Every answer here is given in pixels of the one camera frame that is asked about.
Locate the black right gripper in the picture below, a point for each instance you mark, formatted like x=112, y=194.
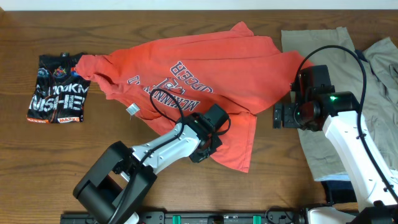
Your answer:
x=287, y=120

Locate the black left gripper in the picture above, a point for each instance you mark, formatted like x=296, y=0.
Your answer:
x=217, y=142

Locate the red orange soccer t-shirt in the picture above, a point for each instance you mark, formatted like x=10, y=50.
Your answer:
x=242, y=72

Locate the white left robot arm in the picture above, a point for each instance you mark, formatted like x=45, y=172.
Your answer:
x=115, y=186

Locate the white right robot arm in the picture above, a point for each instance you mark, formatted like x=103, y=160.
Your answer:
x=339, y=118

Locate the light blue folded garment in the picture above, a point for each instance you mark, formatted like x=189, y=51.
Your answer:
x=333, y=177

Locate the khaki cargo shorts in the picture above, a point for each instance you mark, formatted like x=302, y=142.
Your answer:
x=366, y=78

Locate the dark navy folded garment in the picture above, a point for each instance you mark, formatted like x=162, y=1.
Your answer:
x=337, y=191

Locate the black folded printed jersey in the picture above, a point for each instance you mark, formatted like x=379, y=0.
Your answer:
x=60, y=92

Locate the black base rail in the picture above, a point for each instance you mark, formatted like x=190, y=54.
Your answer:
x=322, y=215

